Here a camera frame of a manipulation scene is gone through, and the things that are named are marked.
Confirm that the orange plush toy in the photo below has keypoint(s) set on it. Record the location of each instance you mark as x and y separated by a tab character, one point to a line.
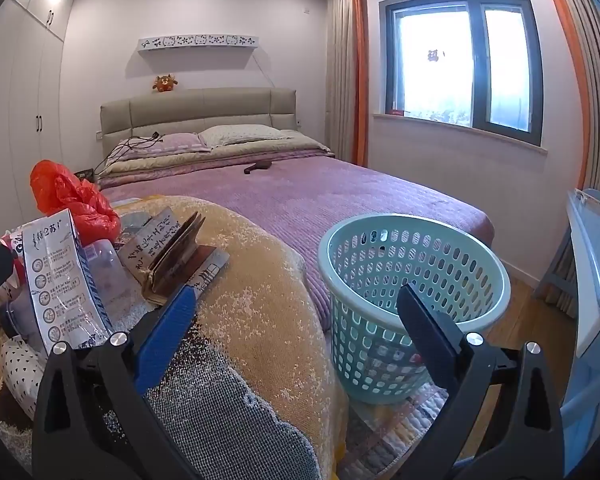
165	83

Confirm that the clear plastic bottle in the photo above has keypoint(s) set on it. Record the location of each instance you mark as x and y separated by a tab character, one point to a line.
105	265

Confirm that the blue and white carton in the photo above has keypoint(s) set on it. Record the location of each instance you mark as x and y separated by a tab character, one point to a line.
55	270

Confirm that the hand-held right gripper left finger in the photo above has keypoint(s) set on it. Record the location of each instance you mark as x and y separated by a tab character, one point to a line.
166	337

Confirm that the beige and orange curtain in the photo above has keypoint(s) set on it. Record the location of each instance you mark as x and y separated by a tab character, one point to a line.
590	60
345	70

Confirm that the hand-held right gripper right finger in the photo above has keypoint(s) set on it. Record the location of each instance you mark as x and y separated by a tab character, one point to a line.
425	335

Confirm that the bed with beige headboard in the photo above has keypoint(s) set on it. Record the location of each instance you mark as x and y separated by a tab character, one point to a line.
200	110

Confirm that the quilted floor mat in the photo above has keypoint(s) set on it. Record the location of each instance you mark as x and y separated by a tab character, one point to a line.
380	435

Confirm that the white polka dot packet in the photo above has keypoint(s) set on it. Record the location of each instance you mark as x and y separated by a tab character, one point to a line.
20	370

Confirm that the white wardrobe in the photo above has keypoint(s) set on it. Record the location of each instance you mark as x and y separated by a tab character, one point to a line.
20	85

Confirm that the white wall shelf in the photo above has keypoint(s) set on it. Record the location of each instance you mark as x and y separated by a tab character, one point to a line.
197	43

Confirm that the brown cardboard box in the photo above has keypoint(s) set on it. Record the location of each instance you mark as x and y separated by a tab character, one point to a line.
172	255

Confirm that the red plastic bag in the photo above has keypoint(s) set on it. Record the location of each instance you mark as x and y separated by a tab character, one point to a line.
65	185

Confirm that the folded beige quilt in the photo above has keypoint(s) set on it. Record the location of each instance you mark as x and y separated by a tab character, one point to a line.
220	157

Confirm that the small dark brown object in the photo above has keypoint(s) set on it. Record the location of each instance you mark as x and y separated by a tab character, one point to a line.
258	166

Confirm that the purple bedspread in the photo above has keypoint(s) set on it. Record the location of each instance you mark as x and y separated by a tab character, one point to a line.
330	195

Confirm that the white dotted pillow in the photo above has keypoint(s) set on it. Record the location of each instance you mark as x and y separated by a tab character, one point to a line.
240	135

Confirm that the dark framed window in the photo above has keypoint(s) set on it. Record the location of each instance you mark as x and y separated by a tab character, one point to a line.
475	60

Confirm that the light blue desk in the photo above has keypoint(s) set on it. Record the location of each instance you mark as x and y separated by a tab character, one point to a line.
595	260

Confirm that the pink pillow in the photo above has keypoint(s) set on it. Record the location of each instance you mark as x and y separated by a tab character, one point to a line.
165	144

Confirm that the small window sticker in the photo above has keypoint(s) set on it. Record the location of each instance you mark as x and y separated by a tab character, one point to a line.
434	55

